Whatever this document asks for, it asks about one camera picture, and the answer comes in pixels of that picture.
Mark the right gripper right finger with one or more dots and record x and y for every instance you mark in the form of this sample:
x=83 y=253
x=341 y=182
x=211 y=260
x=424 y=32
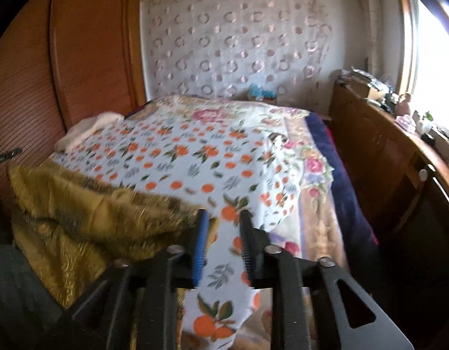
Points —
x=315 y=305

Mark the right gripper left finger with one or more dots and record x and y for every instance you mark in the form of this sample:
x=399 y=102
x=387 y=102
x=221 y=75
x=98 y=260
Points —
x=134 y=304

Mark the brown gold patterned garment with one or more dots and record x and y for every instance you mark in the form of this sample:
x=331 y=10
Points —
x=70 y=227

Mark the floral bed blanket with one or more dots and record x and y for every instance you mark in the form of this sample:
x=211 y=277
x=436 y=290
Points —
x=320 y=233

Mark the navy blue blanket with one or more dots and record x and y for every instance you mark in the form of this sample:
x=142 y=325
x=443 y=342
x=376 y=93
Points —
x=357 y=234

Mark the beige pillow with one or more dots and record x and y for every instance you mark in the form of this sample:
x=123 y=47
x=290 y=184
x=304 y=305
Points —
x=84 y=129

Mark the wooden wardrobe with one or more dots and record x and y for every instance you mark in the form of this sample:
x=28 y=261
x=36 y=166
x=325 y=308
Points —
x=62 y=61

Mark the wooden low cabinet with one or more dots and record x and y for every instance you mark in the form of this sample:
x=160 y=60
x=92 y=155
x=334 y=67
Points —
x=389 y=168

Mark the orange print white sheet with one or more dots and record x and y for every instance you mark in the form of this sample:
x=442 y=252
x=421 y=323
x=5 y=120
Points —
x=226 y=166

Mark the pink figurine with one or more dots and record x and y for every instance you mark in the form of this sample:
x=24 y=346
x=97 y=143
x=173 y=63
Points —
x=402 y=108

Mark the blue bag on box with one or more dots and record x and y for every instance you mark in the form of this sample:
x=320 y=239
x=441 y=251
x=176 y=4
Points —
x=259 y=94

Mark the stack of papers and boxes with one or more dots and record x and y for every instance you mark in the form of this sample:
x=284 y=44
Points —
x=364 y=85

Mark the circle patterned sheer curtain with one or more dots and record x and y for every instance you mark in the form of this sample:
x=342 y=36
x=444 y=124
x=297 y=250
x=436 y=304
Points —
x=230 y=49

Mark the window with wooden frame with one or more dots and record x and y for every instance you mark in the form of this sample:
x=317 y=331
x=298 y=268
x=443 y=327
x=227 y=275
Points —
x=425 y=67

